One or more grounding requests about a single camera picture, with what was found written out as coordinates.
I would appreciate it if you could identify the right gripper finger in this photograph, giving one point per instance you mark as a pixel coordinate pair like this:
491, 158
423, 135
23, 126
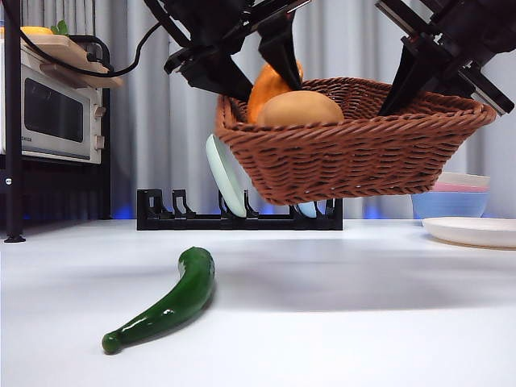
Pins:
407, 72
437, 66

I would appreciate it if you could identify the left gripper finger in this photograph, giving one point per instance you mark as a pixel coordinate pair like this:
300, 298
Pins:
221, 76
284, 56

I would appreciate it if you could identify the orange toy corn cob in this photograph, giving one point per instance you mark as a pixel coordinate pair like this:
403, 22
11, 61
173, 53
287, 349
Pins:
264, 86

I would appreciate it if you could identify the tan toy potato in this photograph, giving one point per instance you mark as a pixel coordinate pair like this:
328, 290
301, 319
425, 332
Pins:
302, 109

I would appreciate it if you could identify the brown wicker basket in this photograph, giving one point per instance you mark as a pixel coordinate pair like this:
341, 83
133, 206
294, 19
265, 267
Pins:
354, 161

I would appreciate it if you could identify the grey curtain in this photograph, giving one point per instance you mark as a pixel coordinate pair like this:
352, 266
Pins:
354, 40

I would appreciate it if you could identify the pale green plate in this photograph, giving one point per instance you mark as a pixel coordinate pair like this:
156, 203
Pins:
221, 177

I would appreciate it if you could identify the pink bowl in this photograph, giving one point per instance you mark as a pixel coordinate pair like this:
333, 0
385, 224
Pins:
463, 188

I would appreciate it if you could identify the blue bowl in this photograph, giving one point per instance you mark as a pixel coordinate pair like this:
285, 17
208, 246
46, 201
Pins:
447, 203

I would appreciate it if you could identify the black dish rack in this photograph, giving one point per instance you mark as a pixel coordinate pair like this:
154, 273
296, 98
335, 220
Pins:
181, 223

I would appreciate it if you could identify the light blue plate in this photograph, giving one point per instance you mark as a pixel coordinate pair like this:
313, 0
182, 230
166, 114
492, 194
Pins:
307, 209

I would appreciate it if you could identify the green toy leaf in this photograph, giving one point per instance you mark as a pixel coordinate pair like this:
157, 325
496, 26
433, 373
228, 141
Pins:
60, 28

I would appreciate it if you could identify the wooden cutting board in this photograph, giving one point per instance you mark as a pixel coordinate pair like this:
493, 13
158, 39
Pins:
56, 50

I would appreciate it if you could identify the cream white plate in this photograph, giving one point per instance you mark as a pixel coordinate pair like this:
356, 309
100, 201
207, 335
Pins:
471, 231

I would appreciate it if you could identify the white toaster oven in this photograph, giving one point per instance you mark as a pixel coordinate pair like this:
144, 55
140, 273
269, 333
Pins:
52, 113

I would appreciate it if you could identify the yellow toy fruit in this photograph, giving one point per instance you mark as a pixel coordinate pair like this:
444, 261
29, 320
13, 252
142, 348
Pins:
34, 31

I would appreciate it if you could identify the black curved metal rail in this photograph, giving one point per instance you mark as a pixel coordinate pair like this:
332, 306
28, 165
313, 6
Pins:
102, 50

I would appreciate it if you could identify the black shelf frame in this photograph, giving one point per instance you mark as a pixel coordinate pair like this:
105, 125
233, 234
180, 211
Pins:
12, 121

